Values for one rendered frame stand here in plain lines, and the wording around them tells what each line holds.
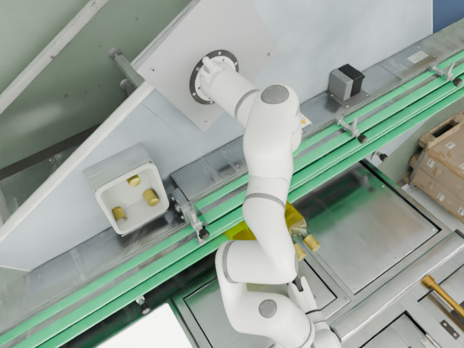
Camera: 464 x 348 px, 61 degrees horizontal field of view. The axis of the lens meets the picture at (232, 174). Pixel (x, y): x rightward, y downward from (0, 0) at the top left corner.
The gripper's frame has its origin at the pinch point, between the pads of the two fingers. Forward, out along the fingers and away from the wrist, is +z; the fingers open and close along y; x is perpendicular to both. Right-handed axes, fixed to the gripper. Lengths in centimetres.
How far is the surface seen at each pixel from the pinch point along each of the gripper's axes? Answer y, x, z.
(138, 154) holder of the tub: 33, 31, 30
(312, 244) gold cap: 1.2, -10.0, 3.9
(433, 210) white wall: -313, -262, 133
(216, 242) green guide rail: -3.3, 17.2, 17.5
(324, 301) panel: -12.8, -9.4, -9.2
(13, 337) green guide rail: 4, 78, 5
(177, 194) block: 15.4, 24.6, 27.1
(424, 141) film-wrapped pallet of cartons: -230, -251, 178
